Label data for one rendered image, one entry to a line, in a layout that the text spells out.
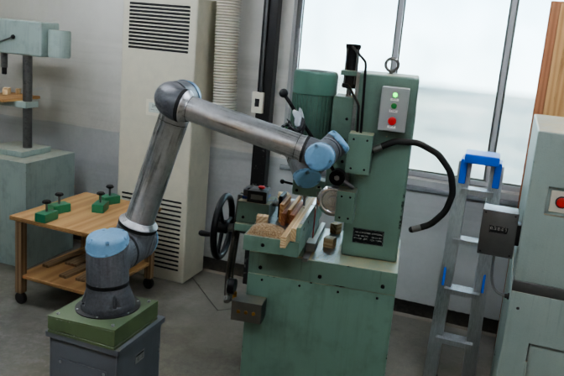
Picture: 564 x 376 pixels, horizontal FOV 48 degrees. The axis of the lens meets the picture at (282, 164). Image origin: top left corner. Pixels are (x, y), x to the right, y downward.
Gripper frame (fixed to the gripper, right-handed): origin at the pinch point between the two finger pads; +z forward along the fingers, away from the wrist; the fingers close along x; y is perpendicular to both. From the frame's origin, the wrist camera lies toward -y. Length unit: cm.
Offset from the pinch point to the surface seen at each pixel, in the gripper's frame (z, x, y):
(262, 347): -49, 63, -43
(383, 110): -16.5, -32.2, -12.1
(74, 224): 68, 143, -16
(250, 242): -33.4, 34.5, -7.6
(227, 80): 135, 46, -52
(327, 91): 3.5, -18.7, -4.7
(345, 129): -7.0, -15.0, -16.4
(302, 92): 6.0, -11.1, 0.8
